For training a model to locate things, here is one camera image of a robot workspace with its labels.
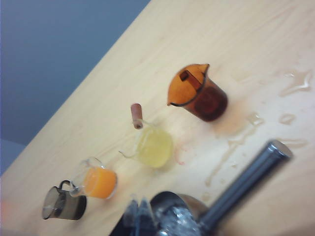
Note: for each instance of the smoky grey glass jug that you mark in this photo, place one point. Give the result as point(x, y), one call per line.
point(61, 204)

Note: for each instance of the stainless steel ice scoop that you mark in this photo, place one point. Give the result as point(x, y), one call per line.
point(246, 179)

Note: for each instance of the clear ice cubes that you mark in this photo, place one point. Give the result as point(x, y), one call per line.
point(180, 216)

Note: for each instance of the translucent right gripper left finger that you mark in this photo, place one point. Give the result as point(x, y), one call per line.
point(130, 218)

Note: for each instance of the clear beaker with orange juice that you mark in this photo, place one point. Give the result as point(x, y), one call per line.
point(98, 182)

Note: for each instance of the amber glass measuring jug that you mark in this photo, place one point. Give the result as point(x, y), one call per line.
point(209, 103)

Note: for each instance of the translucent right gripper right finger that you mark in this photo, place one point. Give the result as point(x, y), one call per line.
point(147, 216)

